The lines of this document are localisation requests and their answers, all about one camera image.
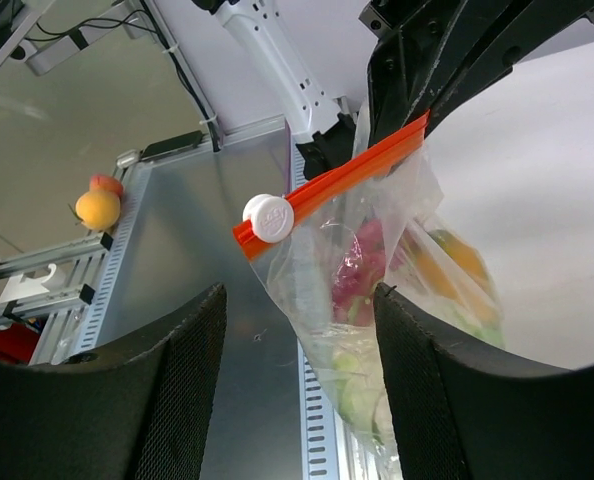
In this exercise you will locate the yellow green mango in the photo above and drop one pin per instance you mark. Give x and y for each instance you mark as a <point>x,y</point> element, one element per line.
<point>454,270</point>

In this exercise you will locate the white slotted cable duct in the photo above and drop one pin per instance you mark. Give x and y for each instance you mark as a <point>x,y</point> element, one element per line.
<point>317,425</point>

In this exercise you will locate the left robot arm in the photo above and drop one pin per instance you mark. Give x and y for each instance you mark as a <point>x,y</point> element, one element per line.
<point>323,133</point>

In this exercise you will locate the red grape bunch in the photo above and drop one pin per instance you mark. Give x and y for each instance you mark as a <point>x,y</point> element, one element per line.
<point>363,267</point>

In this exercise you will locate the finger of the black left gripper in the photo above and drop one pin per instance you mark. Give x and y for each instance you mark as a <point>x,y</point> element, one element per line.
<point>417,53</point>
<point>520,30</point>

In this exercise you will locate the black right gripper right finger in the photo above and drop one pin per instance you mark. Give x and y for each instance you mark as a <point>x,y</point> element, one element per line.
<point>464,409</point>

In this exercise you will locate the white cauliflower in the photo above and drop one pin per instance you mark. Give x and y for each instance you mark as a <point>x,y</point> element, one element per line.
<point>351,371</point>

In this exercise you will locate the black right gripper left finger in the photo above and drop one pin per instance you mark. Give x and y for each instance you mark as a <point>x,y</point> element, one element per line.
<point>138,407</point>

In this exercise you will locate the clear orange zip bag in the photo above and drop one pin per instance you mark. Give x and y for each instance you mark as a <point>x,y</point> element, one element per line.
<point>321,254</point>

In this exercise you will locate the orange peach fruit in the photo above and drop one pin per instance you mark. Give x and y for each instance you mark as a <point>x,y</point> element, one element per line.
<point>97,210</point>

